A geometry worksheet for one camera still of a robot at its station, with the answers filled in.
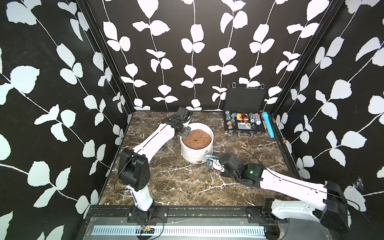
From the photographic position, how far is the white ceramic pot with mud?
32.8 inches

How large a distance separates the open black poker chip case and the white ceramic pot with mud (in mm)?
233

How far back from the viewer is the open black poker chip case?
1076 millimetres
